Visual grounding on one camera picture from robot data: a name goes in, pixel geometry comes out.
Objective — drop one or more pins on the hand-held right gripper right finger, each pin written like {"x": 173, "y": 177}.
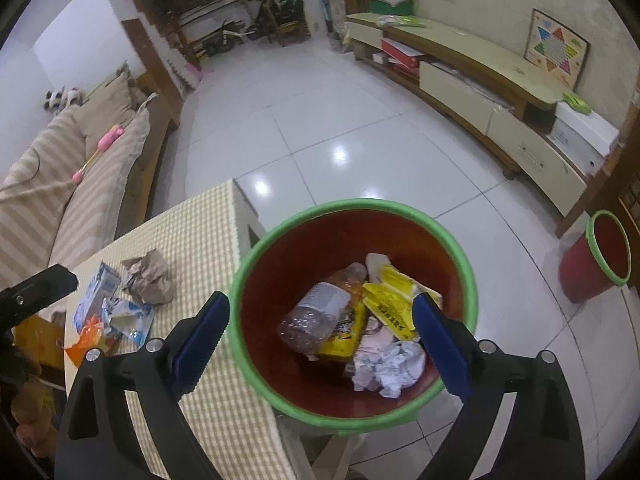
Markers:
{"x": 440, "y": 345}

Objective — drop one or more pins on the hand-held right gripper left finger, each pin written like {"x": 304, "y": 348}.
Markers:
{"x": 200, "y": 345}

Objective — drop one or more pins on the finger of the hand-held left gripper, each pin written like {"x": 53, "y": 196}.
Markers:
{"x": 35, "y": 290}

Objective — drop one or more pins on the paper ball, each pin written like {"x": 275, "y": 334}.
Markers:
{"x": 395, "y": 367}

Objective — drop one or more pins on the yellow packet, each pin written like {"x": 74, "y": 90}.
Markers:
{"x": 390, "y": 305}

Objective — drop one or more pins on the yellow printed snack bag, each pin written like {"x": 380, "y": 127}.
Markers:
{"x": 345, "y": 340}

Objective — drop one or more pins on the large red bin green rim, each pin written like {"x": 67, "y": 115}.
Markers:
{"x": 280, "y": 280}

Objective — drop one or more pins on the clear plastic bottle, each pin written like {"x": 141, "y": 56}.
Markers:
{"x": 320, "y": 305}

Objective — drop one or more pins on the brown cardboard box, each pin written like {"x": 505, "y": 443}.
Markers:
{"x": 40, "y": 340}

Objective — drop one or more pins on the blue white drink carton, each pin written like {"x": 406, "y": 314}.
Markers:
{"x": 95, "y": 290}

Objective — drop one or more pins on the orange snack packet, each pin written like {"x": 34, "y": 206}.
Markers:
{"x": 82, "y": 345}

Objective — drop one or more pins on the blue white plastic wrapper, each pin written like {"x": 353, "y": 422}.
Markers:
{"x": 130, "y": 320}

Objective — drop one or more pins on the crumpled brown paper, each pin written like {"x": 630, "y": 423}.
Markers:
{"x": 150, "y": 275}

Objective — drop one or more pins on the yellow checkered tablecloth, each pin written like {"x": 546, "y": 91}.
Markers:
{"x": 200, "y": 240}

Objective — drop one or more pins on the beige striped sofa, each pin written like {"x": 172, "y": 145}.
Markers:
{"x": 75, "y": 185}

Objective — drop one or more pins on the small red bin green rim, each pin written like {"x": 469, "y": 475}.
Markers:
{"x": 580, "y": 270}

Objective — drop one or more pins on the pink toy stick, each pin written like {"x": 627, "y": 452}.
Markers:
{"x": 107, "y": 140}

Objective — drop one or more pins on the black white plush toy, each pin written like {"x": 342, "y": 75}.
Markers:
{"x": 62, "y": 97}

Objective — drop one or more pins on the white cardboard box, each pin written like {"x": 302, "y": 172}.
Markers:
{"x": 585, "y": 130}

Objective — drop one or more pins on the pink foam mats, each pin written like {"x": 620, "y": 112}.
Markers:
{"x": 187, "y": 72}

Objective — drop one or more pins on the small green packet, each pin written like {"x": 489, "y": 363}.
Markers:
{"x": 577, "y": 102}

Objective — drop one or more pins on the red flat box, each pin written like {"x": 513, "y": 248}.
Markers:
{"x": 400, "y": 52}

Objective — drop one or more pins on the long cream TV cabinet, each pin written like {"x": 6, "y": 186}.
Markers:
{"x": 475, "y": 47}

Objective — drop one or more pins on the white balance bike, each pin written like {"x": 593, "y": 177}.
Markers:
{"x": 230, "y": 35}

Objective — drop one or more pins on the star checkers game board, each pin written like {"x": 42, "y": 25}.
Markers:
{"x": 555, "y": 47}

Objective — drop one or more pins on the green plastic bag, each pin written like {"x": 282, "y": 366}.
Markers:
{"x": 405, "y": 21}

